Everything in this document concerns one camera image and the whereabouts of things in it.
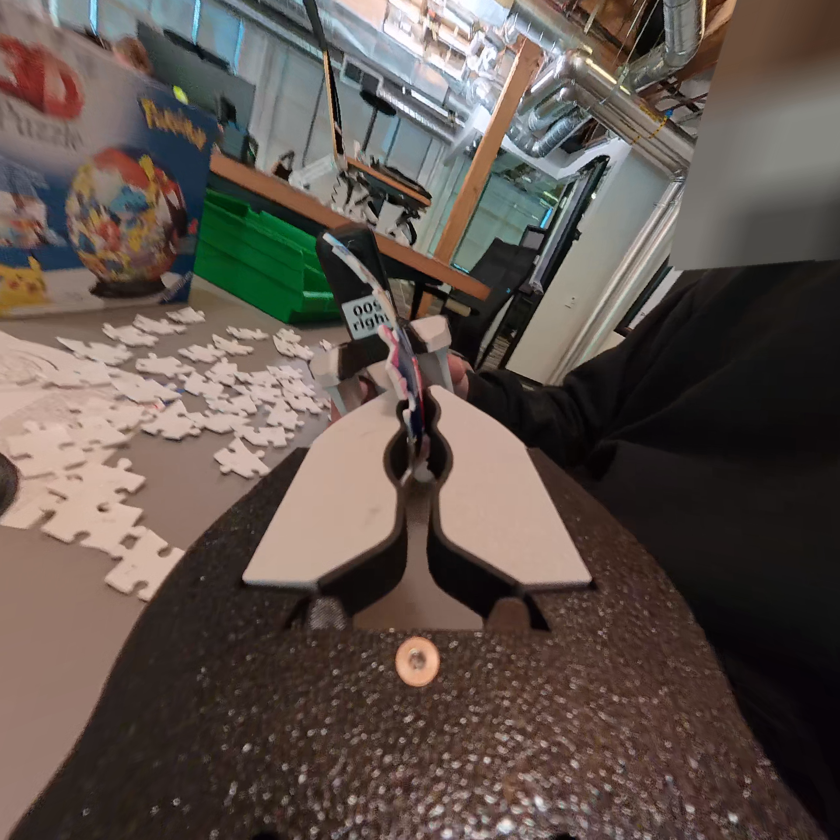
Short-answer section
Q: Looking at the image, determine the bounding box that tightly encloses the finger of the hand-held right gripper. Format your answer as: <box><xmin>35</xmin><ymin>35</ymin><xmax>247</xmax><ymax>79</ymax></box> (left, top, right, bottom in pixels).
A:
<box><xmin>308</xmin><ymin>344</ymin><xmax>389</xmax><ymax>421</ymax></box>
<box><xmin>410</xmin><ymin>315</ymin><xmax>459</xmax><ymax>395</ymax></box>

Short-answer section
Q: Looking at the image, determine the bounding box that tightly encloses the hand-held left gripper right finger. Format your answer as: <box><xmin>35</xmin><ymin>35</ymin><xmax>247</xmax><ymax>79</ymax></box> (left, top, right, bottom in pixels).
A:
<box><xmin>428</xmin><ymin>386</ymin><xmax>595</xmax><ymax>623</ymax></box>

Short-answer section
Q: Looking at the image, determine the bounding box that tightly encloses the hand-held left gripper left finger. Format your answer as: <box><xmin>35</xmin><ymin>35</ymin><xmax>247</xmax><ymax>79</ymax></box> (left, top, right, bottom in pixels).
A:
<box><xmin>241</xmin><ymin>395</ymin><xmax>411</xmax><ymax>618</ymax></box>

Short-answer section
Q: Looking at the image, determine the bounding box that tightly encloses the colourful curved puzzle ball section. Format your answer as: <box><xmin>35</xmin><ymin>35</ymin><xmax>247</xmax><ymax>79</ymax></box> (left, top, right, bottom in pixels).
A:
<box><xmin>327</xmin><ymin>236</ymin><xmax>439</xmax><ymax>485</ymax></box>

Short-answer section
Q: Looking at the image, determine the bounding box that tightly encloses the pile of white puzzle pieces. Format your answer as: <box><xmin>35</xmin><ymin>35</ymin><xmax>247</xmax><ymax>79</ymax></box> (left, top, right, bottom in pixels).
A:
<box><xmin>0</xmin><ymin>307</ymin><xmax>337</xmax><ymax>601</ymax></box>

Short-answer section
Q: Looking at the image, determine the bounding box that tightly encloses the person's right forearm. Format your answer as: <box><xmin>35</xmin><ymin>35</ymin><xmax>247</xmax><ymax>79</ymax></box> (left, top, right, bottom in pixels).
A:
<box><xmin>461</xmin><ymin>261</ymin><xmax>840</xmax><ymax>473</ymax></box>

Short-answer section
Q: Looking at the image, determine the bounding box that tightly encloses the blue puzzle box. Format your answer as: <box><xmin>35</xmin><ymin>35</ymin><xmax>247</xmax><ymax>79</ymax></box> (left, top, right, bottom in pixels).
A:
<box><xmin>0</xmin><ymin>26</ymin><xmax>221</xmax><ymax>320</ymax></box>

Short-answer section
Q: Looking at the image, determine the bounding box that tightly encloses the person's right hand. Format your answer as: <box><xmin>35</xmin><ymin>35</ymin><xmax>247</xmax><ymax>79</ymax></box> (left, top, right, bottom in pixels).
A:
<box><xmin>330</xmin><ymin>354</ymin><xmax>475</xmax><ymax>424</ymax></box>

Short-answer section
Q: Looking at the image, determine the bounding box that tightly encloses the wooden workbench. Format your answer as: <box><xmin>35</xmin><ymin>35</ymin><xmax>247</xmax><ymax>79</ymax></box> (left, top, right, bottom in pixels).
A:
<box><xmin>209</xmin><ymin>152</ymin><xmax>493</xmax><ymax>303</ymax></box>

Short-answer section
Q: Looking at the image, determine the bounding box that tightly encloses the black chair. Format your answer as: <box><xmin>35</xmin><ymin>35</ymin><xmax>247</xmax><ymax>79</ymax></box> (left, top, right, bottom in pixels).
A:
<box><xmin>453</xmin><ymin>226</ymin><xmax>549</xmax><ymax>371</ymax></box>

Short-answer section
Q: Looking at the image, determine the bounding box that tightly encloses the black and white machine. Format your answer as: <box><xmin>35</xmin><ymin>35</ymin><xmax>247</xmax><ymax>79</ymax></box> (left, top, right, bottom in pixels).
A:
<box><xmin>289</xmin><ymin>154</ymin><xmax>434</xmax><ymax>245</ymax></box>

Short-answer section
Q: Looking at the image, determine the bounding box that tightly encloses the green plastic bin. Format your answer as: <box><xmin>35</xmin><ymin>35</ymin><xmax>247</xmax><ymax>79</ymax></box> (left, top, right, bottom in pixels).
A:
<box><xmin>195</xmin><ymin>189</ymin><xmax>349</xmax><ymax>327</ymax></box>

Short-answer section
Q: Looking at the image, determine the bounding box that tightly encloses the black hooded sweatshirt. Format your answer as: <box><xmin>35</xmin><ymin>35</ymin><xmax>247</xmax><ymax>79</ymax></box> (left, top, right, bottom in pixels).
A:
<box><xmin>577</xmin><ymin>440</ymin><xmax>840</xmax><ymax>840</ymax></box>

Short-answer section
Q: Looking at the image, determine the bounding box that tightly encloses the white instruction sheet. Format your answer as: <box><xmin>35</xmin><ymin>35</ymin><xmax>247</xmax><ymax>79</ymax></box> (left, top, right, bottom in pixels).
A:
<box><xmin>0</xmin><ymin>330</ymin><xmax>158</xmax><ymax>427</ymax></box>

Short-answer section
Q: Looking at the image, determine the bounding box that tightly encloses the black pedestal stool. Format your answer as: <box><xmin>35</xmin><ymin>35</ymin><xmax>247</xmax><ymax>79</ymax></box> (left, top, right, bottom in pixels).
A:
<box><xmin>360</xmin><ymin>88</ymin><xmax>398</xmax><ymax>165</ymax></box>

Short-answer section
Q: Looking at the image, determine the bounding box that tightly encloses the wooden post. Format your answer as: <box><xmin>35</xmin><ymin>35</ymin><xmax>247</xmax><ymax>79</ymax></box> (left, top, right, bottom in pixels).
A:
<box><xmin>420</xmin><ymin>36</ymin><xmax>546</xmax><ymax>316</ymax></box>

